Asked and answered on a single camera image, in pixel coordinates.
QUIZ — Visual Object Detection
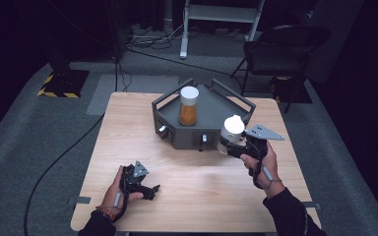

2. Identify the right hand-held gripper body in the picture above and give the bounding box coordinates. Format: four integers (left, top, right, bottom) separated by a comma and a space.
241, 123, 285, 178

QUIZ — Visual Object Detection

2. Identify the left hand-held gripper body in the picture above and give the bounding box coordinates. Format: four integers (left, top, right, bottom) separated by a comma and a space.
119, 159, 151, 202

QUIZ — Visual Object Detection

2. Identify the white seasoning jar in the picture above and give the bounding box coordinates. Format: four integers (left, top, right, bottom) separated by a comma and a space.
216, 114, 246, 155

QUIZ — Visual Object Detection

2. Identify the grey rack with drawers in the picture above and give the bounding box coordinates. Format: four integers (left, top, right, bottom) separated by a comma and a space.
151, 77, 257, 151

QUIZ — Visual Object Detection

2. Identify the person's right hand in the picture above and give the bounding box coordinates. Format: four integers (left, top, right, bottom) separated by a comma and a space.
239, 141, 285, 199

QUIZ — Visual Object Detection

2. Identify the person's left hand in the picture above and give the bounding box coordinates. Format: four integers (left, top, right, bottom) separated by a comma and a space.
98, 165, 145, 217

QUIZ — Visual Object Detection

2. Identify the grey tape strip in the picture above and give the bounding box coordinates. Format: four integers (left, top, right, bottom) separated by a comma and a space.
302, 201, 322, 211
67, 196, 92, 206

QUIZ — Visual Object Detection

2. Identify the orange spice jar white lid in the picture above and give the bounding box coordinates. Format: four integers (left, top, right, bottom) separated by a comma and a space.
178, 86, 200, 127

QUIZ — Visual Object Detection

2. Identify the black folding chair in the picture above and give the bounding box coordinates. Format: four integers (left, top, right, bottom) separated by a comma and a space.
229, 24, 332, 114

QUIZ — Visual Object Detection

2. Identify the white metal stand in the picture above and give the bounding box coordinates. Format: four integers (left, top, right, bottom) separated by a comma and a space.
178, 0, 267, 60

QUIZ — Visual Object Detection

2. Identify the black wrist strap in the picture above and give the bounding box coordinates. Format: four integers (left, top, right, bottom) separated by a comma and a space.
110, 191, 130, 224
251, 160, 283, 191

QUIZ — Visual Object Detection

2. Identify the beaded bracelet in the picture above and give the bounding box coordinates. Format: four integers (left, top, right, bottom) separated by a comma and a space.
91, 206, 116, 223

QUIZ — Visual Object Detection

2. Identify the yellow striped black base plate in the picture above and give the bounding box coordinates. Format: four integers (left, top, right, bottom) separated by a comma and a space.
270, 75, 313, 105
36, 68, 91, 99

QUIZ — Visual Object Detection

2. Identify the long black floor cable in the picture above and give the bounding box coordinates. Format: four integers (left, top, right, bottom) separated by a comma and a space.
23, 55, 122, 236

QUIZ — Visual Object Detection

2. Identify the thin black floor cable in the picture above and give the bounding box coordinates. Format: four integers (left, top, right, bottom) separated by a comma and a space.
126, 47, 244, 92

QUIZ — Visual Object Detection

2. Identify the bundle of floor cables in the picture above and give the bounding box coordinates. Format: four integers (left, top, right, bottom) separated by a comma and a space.
124, 23, 186, 52

